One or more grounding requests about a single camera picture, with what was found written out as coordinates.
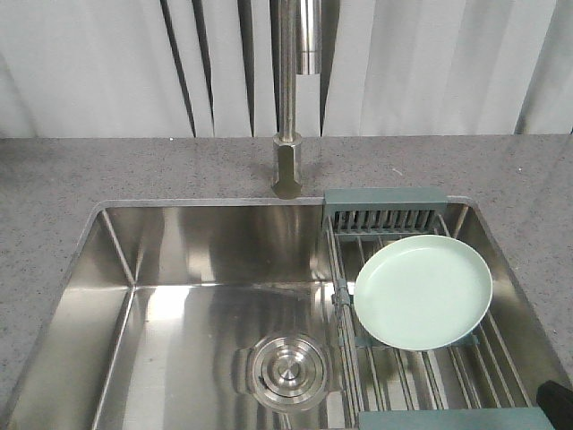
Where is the stainless steel sink basin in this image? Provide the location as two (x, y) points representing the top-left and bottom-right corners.
(1, 199), (547, 429)

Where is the green metal dish rack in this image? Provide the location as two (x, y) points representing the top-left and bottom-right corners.
(321, 187), (568, 426)

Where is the white pleated curtain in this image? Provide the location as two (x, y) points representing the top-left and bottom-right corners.
(1, 1), (572, 138)

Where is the stainless steel faucet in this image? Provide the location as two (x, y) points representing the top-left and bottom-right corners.
(272, 1), (322, 200)

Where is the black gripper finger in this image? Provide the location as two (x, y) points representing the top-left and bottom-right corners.
(536, 380), (573, 430)

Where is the round steel sink drain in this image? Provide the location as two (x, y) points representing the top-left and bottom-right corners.
(245, 334), (330, 414)

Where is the light green round plate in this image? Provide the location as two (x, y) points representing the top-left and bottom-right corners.
(354, 235), (493, 351)

